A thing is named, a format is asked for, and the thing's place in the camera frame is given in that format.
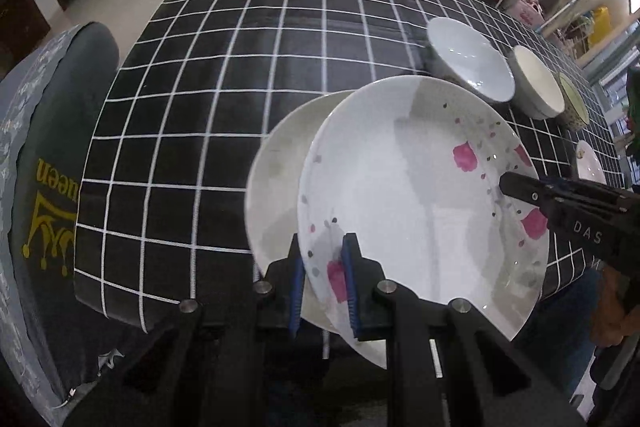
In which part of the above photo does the dark wooden cabinet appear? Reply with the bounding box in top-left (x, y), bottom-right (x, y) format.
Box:
top-left (0, 0), bottom-right (53, 62)

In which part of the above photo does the pink bag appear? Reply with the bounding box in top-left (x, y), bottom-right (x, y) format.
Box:
top-left (510, 0), bottom-right (546, 28)

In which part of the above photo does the small patterned bowl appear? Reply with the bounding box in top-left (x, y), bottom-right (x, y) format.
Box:
top-left (557, 72), bottom-right (591, 128)

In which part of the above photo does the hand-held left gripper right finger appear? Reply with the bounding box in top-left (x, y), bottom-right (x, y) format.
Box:
top-left (341, 233), bottom-right (586, 427)

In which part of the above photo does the black white checkered tablecloth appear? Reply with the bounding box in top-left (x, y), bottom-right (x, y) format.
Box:
top-left (74, 0), bottom-right (626, 358)

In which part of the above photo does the plain white plate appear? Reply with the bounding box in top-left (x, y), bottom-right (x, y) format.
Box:
top-left (244, 89), bottom-right (361, 333)

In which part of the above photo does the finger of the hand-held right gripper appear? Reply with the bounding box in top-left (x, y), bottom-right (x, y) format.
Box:
top-left (545, 206), bottom-right (640, 269)
top-left (500, 172), bottom-right (640, 214)

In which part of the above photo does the white bowl with dark rim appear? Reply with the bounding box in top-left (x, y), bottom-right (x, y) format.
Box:
top-left (507, 45), bottom-right (566, 120)

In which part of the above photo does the grey cushion with gold print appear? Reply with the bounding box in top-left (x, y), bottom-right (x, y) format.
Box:
top-left (0, 22), bottom-right (151, 427)

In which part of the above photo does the person's right hand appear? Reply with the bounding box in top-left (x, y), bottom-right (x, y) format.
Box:
top-left (590, 264), bottom-right (640, 349)

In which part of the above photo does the large white bowl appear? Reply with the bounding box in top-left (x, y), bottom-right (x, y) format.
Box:
top-left (426, 17), bottom-right (516, 104)

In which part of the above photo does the small pink floral plate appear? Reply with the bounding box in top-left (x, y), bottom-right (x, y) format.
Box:
top-left (575, 140), bottom-right (607, 185)

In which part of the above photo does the person's blue trouser leg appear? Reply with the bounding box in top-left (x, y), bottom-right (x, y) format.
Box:
top-left (515, 267), bottom-right (606, 400)

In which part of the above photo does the cluttered storage shelf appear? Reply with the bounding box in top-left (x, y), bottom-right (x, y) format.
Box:
top-left (547, 0), bottom-right (640, 72)

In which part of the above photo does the white plate with pink flowers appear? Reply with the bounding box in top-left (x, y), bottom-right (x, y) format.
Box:
top-left (297, 76), bottom-right (551, 370)

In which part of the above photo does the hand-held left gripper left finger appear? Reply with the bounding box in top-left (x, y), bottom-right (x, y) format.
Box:
top-left (65, 233), bottom-right (304, 427)

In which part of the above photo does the yellow bag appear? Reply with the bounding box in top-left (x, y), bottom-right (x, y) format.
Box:
top-left (587, 7), bottom-right (613, 50)

